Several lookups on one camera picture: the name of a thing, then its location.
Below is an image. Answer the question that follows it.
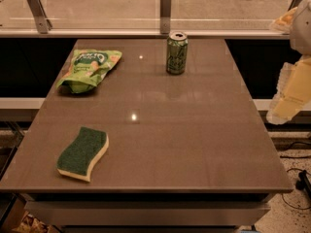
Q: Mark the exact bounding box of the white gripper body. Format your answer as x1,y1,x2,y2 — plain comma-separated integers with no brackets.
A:
290,0,311,55

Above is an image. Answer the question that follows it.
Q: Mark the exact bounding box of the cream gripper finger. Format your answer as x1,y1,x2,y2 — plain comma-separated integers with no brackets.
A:
266,55,311,125
269,7,296,34

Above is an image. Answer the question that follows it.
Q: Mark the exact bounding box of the green soda can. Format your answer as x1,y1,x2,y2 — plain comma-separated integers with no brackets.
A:
166,31,189,75

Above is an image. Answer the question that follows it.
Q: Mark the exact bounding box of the green yellow sponge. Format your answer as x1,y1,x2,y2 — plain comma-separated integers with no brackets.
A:
56,127,109,183

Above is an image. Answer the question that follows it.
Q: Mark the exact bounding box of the green snack bag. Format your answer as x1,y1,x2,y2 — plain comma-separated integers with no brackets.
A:
56,50,122,94

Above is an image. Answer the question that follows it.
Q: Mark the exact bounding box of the glass railing panel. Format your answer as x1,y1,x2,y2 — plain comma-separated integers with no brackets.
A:
0,0,292,30

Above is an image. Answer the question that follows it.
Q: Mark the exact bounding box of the black floor cable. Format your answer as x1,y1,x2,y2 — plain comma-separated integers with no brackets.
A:
279,140,311,211

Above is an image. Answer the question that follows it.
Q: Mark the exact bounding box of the middle metal rail bracket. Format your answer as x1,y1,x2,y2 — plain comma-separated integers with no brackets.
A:
160,0,172,34

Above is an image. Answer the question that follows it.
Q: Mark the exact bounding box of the left metal rail bracket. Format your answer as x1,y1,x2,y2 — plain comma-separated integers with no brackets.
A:
26,0,52,34

